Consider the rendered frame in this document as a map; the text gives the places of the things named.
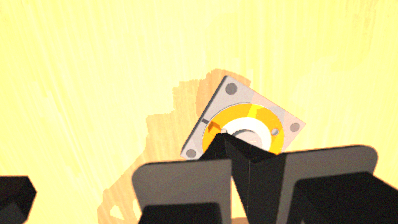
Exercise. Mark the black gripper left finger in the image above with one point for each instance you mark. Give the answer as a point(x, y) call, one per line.
point(207, 179)

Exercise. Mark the yellow round plate with orange tab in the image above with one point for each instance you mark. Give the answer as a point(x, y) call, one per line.
point(246, 115)

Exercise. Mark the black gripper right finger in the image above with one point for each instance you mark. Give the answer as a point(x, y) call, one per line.
point(264, 180)

